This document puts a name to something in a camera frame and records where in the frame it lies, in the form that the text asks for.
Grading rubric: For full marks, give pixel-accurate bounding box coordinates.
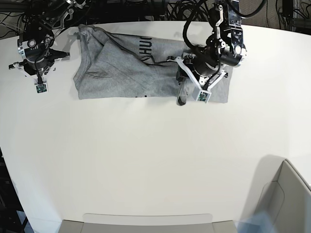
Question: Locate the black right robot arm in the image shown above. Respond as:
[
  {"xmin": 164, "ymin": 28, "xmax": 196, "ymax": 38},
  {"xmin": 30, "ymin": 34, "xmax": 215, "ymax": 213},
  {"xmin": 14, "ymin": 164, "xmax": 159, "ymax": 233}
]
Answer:
[{"xmin": 9, "ymin": 0, "xmax": 87, "ymax": 77}]

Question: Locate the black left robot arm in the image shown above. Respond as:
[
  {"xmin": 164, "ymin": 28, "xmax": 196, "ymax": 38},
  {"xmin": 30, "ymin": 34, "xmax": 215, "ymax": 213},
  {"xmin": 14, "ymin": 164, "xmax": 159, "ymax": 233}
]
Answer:
[{"xmin": 176, "ymin": 0, "xmax": 246, "ymax": 90}]

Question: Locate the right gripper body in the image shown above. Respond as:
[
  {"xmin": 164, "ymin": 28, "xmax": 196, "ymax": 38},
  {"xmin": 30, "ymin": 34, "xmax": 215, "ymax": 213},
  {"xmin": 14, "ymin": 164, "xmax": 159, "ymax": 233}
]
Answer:
[{"xmin": 17, "ymin": 36, "xmax": 54, "ymax": 75}]

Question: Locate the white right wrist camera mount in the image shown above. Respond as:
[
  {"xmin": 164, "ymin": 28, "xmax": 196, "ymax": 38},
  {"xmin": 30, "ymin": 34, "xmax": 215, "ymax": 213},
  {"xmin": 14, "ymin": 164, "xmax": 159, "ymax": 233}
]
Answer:
[{"xmin": 8, "ymin": 52, "xmax": 59, "ymax": 94}]

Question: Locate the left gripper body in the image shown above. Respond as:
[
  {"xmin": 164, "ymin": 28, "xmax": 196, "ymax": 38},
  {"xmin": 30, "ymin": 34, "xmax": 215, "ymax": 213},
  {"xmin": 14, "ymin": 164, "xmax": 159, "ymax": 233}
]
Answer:
[{"xmin": 184, "ymin": 48, "xmax": 225, "ymax": 80}]

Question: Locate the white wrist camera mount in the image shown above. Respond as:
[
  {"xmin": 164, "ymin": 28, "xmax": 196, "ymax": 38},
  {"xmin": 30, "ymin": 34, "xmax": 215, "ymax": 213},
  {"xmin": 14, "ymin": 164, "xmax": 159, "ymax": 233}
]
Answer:
[
  {"xmin": 8, "ymin": 52, "xmax": 59, "ymax": 94},
  {"xmin": 167, "ymin": 53, "xmax": 232, "ymax": 106}
]

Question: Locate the grey T-shirt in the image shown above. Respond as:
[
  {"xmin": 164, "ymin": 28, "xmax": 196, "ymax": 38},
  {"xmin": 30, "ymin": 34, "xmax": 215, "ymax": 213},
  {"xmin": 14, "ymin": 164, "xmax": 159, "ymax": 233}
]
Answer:
[{"xmin": 72, "ymin": 24, "xmax": 235, "ymax": 107}]

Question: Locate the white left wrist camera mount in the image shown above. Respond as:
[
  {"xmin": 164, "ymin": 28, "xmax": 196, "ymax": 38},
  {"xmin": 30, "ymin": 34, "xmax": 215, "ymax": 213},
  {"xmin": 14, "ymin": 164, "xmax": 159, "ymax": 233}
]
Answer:
[{"xmin": 167, "ymin": 53, "xmax": 232, "ymax": 106}]

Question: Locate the coiled black cable bundle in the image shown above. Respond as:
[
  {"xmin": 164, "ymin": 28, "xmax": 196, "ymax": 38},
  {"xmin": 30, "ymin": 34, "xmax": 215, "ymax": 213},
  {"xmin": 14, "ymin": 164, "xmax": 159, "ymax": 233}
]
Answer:
[{"xmin": 167, "ymin": 0, "xmax": 213, "ymax": 22}]

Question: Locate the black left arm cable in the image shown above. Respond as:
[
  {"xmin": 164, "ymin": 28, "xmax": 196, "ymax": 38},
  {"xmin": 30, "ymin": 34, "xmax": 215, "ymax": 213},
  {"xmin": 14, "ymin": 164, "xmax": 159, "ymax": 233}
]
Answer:
[{"xmin": 182, "ymin": 4, "xmax": 214, "ymax": 53}]

